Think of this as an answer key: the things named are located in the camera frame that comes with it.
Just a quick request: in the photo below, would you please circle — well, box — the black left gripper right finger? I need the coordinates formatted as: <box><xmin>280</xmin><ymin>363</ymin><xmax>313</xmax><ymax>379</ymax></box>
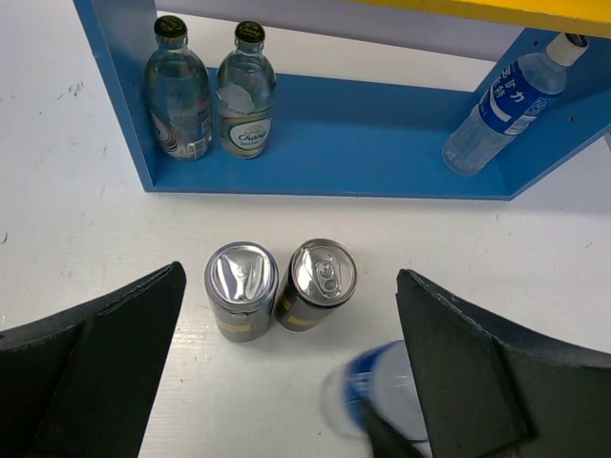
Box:
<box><xmin>396</xmin><ymin>269</ymin><xmax>610</xmax><ymax>457</ymax></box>

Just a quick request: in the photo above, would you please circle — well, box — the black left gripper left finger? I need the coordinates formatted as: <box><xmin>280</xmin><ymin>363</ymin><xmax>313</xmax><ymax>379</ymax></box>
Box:
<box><xmin>1</xmin><ymin>261</ymin><xmax>186</xmax><ymax>457</ymax></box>

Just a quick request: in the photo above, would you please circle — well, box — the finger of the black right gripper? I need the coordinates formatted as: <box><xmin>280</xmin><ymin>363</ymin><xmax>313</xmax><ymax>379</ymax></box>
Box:
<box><xmin>359</xmin><ymin>398</ymin><xmax>424</xmax><ymax>458</ymax></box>

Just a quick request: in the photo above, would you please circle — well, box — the Pocari Sweat plastic bottle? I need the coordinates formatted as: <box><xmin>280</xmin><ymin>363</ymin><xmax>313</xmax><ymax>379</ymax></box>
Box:
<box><xmin>321</xmin><ymin>340</ymin><xmax>431</xmax><ymax>452</ymax></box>

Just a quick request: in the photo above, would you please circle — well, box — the black gold beverage can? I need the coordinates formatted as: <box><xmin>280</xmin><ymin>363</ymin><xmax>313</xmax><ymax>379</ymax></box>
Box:
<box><xmin>275</xmin><ymin>238</ymin><xmax>358</xmax><ymax>332</ymax></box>

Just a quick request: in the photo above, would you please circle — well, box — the grey beverage can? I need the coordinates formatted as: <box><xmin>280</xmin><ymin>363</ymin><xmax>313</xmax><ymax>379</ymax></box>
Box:
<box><xmin>203</xmin><ymin>241</ymin><xmax>279</xmax><ymax>343</ymax></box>

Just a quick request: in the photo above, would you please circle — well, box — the blue label plastic bottle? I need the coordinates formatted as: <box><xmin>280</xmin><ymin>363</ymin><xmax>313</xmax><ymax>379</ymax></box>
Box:
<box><xmin>441</xmin><ymin>32</ymin><xmax>589</xmax><ymax>176</ymax></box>

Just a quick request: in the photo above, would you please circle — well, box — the blue and yellow shelf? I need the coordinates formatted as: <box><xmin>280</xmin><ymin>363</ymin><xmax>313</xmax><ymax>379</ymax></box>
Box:
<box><xmin>75</xmin><ymin>1</ymin><xmax>610</xmax><ymax>200</ymax></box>

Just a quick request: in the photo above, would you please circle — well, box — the clear glass bottle black cap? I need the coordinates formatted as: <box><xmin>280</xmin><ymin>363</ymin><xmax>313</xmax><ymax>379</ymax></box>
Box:
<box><xmin>144</xmin><ymin>15</ymin><xmax>212</xmax><ymax>161</ymax></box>

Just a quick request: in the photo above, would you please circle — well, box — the clear Chang glass bottle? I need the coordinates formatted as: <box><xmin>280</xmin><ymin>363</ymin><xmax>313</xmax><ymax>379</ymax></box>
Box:
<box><xmin>216</xmin><ymin>20</ymin><xmax>276</xmax><ymax>159</ymax></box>

